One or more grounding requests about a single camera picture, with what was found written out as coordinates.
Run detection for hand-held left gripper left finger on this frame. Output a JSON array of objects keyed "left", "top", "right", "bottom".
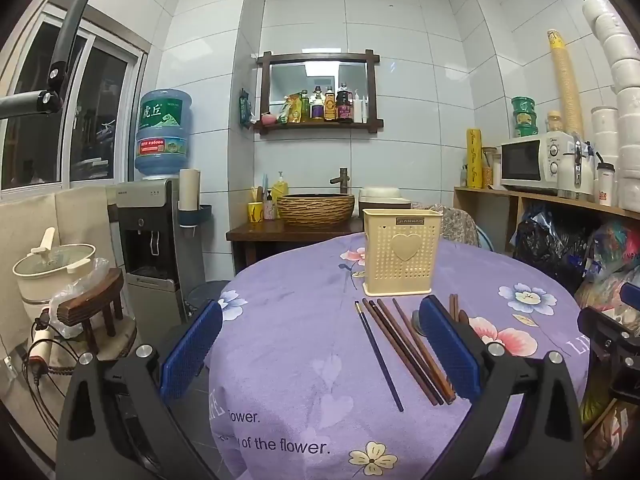
[{"left": 55, "top": 300, "right": 224, "bottom": 480}]

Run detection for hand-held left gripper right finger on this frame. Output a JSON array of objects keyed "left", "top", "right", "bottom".
[{"left": 415, "top": 295, "right": 587, "bottom": 480}]

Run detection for thin reddish brown chopstick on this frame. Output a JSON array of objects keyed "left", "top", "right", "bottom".
[
  {"left": 392, "top": 298, "right": 436, "bottom": 356},
  {"left": 376, "top": 298, "right": 456, "bottom": 405}
]

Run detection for dark brown chopstick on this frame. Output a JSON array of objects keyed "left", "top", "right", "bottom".
[{"left": 362, "top": 298, "right": 441, "bottom": 407}]

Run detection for dark blue chopstick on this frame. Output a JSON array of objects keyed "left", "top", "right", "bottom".
[{"left": 355, "top": 301, "right": 404, "bottom": 413}]

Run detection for cream perforated chopstick holder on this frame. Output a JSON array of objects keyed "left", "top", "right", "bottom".
[{"left": 362, "top": 208, "right": 443, "bottom": 297}]

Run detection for pile of colourful plastic bags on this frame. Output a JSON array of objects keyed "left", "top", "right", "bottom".
[{"left": 574, "top": 220, "right": 640, "bottom": 313}]

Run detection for round dark floor base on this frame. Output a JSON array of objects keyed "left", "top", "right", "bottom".
[{"left": 186, "top": 280, "right": 232, "bottom": 317}]

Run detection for black plastic bag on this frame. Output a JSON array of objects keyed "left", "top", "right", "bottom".
[{"left": 512, "top": 205, "right": 594, "bottom": 294}]

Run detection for white tumbler with black lid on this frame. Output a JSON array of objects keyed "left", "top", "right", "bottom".
[{"left": 595, "top": 162, "right": 617, "bottom": 207}]

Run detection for small dark wooden stool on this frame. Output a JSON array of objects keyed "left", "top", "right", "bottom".
[{"left": 56, "top": 267, "right": 126, "bottom": 357}]

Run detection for purple floral tablecloth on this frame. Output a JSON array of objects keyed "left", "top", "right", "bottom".
[{"left": 207, "top": 232, "right": 593, "bottom": 480}]

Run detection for patterned fabric chair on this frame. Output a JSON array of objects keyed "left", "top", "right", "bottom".
[{"left": 425, "top": 204, "right": 482, "bottom": 249}]

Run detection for clear plastic bag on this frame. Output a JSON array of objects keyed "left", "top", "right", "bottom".
[{"left": 49, "top": 257, "right": 112, "bottom": 339}]

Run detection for dark wooden vanity table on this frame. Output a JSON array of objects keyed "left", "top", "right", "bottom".
[{"left": 226, "top": 217, "right": 366, "bottom": 277}]

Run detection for white electric kettle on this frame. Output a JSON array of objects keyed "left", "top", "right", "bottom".
[{"left": 557, "top": 135, "right": 596, "bottom": 201}]

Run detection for blue cup holder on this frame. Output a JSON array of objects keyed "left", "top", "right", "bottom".
[{"left": 178, "top": 204, "right": 213, "bottom": 237}]

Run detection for grey water dispenser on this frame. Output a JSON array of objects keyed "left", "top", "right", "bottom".
[{"left": 106, "top": 178, "right": 207, "bottom": 322}]

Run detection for white paper cup stack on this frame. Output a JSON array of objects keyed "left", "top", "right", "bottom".
[{"left": 179, "top": 168, "right": 201, "bottom": 209}]

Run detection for wooden shelf unit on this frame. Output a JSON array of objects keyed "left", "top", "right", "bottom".
[{"left": 453, "top": 186, "right": 640, "bottom": 266}]

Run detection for cream electric pot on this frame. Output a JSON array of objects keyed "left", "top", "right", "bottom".
[{"left": 12, "top": 227, "right": 97, "bottom": 313}]

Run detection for white rice cooker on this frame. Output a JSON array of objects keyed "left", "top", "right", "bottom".
[{"left": 359, "top": 186, "right": 414, "bottom": 211}]

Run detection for white microwave oven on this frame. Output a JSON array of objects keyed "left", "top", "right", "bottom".
[{"left": 500, "top": 133, "right": 576, "bottom": 196}]

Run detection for brown woven washbasin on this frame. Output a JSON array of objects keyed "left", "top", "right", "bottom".
[{"left": 276, "top": 193, "right": 356, "bottom": 229}]

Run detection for tall yellow package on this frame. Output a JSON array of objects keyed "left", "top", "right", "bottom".
[{"left": 466, "top": 128, "right": 484, "bottom": 189}]

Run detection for bronze faucet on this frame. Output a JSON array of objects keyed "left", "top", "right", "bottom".
[{"left": 329, "top": 167, "right": 355, "bottom": 196}]

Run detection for stacked green noodle bowls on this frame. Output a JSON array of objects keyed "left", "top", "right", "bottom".
[{"left": 511, "top": 96, "right": 539, "bottom": 139}]

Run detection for beige fabric cover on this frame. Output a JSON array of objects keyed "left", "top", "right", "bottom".
[{"left": 0, "top": 186, "right": 121, "bottom": 361}]

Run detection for tall yellow paper cup stack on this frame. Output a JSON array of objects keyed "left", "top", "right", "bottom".
[{"left": 546, "top": 29, "right": 585, "bottom": 137}]

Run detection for blue water bottle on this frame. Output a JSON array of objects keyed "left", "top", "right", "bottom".
[{"left": 134, "top": 89, "right": 194, "bottom": 181}]

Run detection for sliding glass window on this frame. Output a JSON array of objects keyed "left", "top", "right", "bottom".
[{"left": 0, "top": 2, "right": 151, "bottom": 192}]

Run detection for row of condiment bottles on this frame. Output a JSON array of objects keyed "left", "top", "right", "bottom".
[{"left": 260, "top": 82, "right": 370, "bottom": 125}]

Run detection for wooden framed mirror shelf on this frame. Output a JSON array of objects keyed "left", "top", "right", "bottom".
[{"left": 256, "top": 50, "right": 385, "bottom": 135}]

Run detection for black cables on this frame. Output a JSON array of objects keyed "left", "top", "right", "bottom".
[{"left": 0, "top": 337, "right": 83, "bottom": 443}]

